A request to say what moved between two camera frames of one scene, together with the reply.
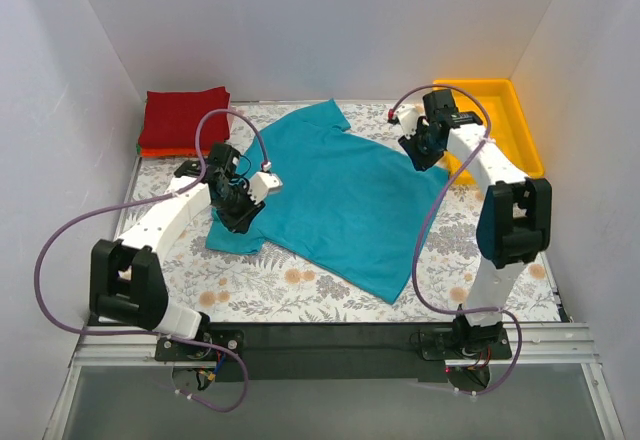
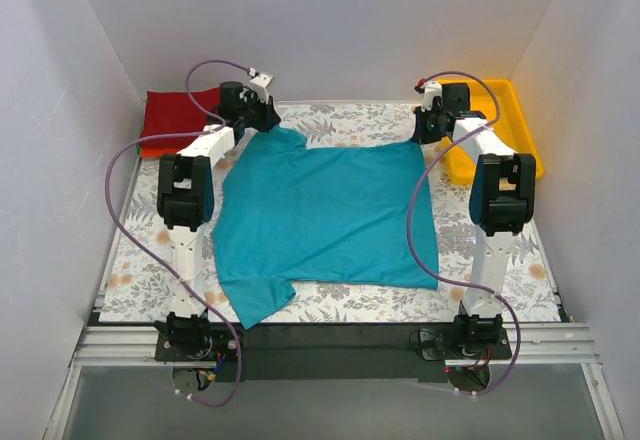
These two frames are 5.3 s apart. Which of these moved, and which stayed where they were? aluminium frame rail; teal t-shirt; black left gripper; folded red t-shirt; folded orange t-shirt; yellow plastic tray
Moved: black left gripper; teal t-shirt
Stayed: aluminium frame rail; folded red t-shirt; folded orange t-shirt; yellow plastic tray
